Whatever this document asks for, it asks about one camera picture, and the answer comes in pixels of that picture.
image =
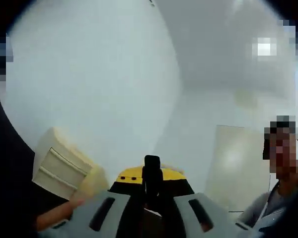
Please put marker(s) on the beige wooden drawer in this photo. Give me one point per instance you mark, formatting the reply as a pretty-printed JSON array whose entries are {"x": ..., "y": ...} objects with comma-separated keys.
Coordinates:
[
  {"x": 53, "y": 183},
  {"x": 64, "y": 168}
]

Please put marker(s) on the black cosmetic bottle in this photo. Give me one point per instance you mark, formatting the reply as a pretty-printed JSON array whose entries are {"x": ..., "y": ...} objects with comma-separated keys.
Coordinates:
[{"x": 151, "y": 173}]

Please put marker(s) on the beige wooden drawer organizer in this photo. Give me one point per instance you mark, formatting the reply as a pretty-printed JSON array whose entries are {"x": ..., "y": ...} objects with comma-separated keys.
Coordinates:
[{"x": 64, "y": 143}]

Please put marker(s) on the beige door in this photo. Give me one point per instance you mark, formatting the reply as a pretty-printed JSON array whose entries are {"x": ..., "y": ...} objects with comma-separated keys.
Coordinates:
[{"x": 238, "y": 173}]

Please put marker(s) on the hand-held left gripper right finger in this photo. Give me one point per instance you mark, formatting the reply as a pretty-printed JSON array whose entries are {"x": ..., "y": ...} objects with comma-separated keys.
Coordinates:
[{"x": 180, "y": 210}]

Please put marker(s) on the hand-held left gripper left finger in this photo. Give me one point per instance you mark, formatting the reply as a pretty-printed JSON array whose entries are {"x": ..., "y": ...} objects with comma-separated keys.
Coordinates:
[{"x": 120, "y": 210}]

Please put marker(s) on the small dark ceiling fixture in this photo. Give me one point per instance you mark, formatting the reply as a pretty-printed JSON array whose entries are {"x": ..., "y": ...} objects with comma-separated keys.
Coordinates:
[{"x": 152, "y": 2}]

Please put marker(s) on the person's left hand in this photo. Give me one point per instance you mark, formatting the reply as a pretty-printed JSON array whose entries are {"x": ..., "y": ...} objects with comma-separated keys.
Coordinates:
[{"x": 59, "y": 214}]

